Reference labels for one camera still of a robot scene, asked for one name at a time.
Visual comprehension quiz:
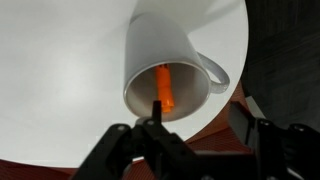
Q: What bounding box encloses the orange marker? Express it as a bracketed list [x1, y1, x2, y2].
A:
[154, 64, 176, 114]

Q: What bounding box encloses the orange patterned sofa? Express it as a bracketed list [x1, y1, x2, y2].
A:
[0, 79, 258, 180]

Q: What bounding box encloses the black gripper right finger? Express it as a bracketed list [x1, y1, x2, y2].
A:
[228, 101, 320, 180]

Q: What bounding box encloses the round white pedestal table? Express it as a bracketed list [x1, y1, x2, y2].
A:
[0, 0, 250, 169]

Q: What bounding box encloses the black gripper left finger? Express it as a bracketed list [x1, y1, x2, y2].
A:
[71, 99, 201, 180]

